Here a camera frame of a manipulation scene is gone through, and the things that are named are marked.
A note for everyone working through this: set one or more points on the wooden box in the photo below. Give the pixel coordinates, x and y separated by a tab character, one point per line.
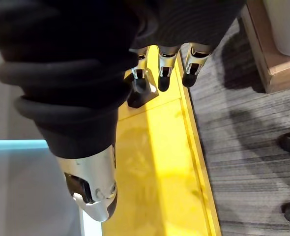
270	56

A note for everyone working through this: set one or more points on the yellow shelf board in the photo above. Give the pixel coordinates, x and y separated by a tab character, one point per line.
159	159

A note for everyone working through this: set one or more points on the light blue bin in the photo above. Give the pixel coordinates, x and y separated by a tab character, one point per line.
24	186

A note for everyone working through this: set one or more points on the white container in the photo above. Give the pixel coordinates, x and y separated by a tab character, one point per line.
286	27

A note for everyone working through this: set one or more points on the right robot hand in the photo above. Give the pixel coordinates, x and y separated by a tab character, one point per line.
68	73

